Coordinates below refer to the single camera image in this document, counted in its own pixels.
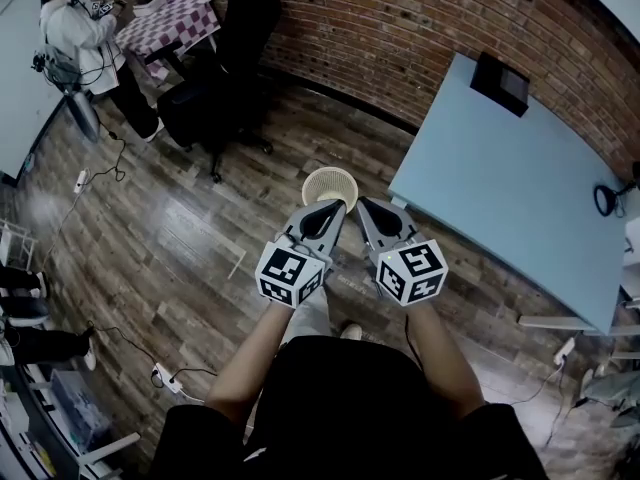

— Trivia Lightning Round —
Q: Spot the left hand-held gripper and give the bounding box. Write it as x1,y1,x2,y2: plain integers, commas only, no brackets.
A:
255,199,348,309

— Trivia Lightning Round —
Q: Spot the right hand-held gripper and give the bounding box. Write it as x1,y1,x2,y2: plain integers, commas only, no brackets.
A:
356,197,448,308

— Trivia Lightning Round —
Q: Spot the cream wastebasket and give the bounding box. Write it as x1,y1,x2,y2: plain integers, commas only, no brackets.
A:
301,166,360,209

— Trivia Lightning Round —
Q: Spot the person's right forearm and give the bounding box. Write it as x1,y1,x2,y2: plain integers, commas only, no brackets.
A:
405,301,487,420

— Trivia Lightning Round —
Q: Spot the person's left forearm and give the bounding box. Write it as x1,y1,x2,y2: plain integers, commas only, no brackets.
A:
204,301,297,427

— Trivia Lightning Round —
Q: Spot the person's left leg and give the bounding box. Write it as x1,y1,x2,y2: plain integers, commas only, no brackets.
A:
288,285,331,343

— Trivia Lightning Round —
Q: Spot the light blue table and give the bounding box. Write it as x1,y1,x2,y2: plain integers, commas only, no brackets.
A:
388,51,632,337

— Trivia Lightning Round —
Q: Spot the black office chair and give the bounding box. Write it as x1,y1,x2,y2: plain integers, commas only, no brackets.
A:
156,0,284,185

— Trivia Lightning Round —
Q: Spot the black box device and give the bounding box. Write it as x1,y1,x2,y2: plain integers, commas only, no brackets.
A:
468,51,531,118

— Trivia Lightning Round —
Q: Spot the person's black shirt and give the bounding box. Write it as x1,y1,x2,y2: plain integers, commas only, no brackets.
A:
149,336,551,480

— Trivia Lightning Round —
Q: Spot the checkered cloth table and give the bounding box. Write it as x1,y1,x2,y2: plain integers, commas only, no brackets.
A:
114,0,222,82

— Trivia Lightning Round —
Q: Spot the black desk lamp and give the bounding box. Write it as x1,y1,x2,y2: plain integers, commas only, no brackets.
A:
593,160,640,219

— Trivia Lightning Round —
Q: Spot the small cardboard box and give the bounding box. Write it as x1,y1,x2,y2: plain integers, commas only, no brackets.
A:
132,0,169,18

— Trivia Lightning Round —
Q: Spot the clear plastic storage box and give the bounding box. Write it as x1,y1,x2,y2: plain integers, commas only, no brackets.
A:
49,370,112,455

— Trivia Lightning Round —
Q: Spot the white metal shelf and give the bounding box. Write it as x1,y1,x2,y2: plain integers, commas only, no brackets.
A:
0,362,142,480

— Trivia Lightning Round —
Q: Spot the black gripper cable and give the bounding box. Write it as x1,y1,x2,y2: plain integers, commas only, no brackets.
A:
403,312,425,372

